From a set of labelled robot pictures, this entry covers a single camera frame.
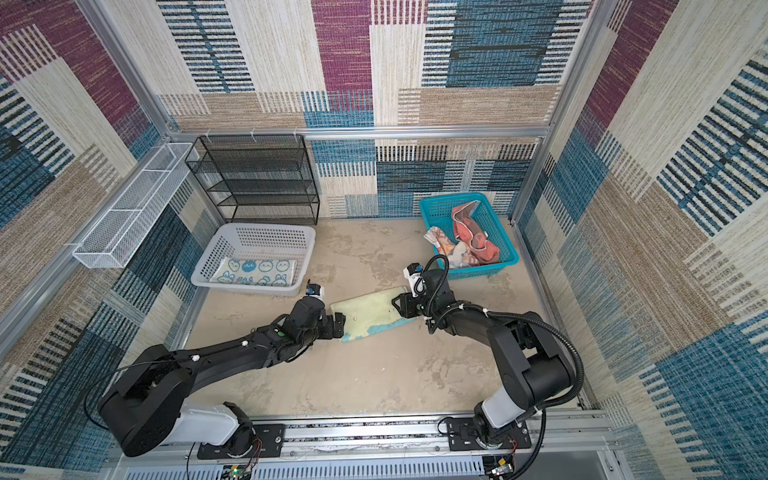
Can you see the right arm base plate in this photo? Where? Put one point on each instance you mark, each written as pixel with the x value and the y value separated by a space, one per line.
pixel 470 433

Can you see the black wire shelf rack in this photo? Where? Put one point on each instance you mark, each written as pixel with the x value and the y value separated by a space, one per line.
pixel 257 178

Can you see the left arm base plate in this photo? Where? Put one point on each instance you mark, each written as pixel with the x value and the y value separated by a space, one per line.
pixel 243 441

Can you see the blue bunny towel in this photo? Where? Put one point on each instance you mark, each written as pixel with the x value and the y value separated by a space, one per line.
pixel 269 272

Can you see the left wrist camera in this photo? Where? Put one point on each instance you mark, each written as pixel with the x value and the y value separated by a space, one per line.
pixel 314 290

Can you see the yellow green towel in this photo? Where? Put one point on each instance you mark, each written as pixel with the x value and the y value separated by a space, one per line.
pixel 370 314

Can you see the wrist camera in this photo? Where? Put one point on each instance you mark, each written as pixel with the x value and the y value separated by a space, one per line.
pixel 413 274
pixel 314 290

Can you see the teal plastic basket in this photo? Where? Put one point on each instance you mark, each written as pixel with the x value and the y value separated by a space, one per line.
pixel 436 211

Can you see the white wire wall basket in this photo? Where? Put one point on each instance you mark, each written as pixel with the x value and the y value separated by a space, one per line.
pixel 115 238

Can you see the pink red towel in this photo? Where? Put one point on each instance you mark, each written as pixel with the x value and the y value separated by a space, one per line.
pixel 467 230

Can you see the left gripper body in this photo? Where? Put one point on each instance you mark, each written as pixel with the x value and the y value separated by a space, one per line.
pixel 330 331

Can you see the white plastic basket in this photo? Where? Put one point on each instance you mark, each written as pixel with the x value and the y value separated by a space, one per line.
pixel 252 241

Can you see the aluminium front rail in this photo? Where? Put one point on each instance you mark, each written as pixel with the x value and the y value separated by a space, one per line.
pixel 314 438

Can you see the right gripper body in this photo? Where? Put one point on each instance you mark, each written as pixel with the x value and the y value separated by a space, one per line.
pixel 413 306

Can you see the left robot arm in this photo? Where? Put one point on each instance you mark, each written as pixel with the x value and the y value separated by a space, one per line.
pixel 144 406

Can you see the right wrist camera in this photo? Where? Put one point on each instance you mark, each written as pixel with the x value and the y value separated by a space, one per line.
pixel 413 274

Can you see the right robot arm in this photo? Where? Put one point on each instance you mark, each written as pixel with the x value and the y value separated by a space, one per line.
pixel 538 366

